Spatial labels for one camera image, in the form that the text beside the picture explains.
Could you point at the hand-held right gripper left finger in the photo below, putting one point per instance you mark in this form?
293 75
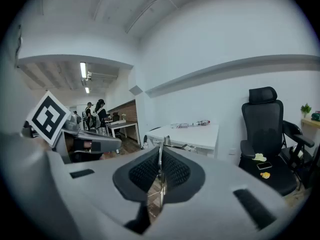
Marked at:
100 184

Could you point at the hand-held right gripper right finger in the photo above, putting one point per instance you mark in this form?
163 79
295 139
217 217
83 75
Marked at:
212 196

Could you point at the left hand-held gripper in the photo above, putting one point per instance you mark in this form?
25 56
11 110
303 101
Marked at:
48 116

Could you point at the person's left hand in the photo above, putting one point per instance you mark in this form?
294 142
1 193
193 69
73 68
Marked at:
87 144

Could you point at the long ceiling light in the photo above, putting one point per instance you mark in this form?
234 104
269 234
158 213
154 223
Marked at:
87 90
83 70

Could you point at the small yellow toy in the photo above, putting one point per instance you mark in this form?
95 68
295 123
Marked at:
265 175

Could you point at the black smartphone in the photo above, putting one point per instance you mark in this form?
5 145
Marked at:
264 165

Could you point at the crumpled pale yellow tissue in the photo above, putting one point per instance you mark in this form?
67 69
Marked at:
259 157

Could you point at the flat white box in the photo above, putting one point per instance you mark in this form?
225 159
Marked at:
118 123

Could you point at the white table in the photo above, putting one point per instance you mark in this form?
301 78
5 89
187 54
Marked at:
195 135

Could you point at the grey top desk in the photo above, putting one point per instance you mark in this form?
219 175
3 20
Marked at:
125 125

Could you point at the black desk chair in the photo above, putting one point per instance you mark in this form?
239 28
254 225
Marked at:
115 117

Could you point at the person's grey shirt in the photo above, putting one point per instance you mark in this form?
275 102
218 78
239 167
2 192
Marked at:
22 179

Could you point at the white vase with flowers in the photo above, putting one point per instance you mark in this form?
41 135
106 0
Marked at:
123 116

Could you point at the printed paper box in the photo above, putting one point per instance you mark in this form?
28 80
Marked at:
180 126

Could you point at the black mesh office chair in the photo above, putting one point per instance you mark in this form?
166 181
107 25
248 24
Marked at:
265 134

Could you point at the wooden shelf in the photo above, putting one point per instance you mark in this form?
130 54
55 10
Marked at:
311 122

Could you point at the small green potted plant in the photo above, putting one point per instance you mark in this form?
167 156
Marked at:
305 109

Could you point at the dark green round object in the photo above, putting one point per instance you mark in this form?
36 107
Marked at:
316 116

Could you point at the white wall socket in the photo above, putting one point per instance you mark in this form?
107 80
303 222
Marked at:
232 151

